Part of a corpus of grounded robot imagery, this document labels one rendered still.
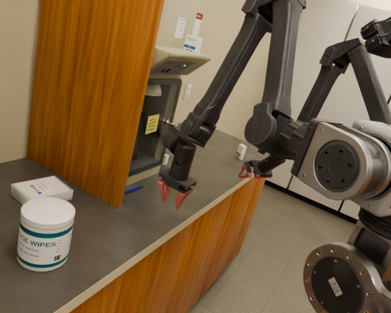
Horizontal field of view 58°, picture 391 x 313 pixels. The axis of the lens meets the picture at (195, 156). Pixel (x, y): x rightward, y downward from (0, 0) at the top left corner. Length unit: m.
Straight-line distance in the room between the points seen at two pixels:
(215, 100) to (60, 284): 0.62
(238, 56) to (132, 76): 0.37
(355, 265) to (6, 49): 1.28
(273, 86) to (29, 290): 0.75
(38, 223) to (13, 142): 0.70
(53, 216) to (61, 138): 0.53
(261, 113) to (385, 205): 0.30
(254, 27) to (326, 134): 0.42
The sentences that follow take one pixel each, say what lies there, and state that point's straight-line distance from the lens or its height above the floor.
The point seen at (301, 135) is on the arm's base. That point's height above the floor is 1.47.
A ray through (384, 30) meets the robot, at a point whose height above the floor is 1.71.
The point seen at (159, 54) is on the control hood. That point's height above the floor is 1.49.
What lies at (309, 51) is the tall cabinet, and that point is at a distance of 4.21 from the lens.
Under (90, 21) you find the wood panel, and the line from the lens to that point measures 1.30.
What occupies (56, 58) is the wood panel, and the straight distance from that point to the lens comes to 1.41.
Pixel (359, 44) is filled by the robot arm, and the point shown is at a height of 1.69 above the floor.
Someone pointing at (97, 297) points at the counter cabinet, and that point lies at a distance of 1.14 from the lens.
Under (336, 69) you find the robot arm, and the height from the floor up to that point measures 1.59.
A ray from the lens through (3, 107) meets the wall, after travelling 1.52.
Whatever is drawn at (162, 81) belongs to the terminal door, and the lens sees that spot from 1.40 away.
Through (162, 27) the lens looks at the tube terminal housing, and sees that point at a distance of 1.34.
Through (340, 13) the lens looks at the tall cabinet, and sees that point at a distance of 4.20.
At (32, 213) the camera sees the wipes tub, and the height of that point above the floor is 1.09.
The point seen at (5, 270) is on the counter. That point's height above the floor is 0.94.
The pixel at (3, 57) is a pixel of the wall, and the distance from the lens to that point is 1.46.
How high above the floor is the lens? 1.62
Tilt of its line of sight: 20 degrees down
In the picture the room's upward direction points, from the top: 15 degrees clockwise
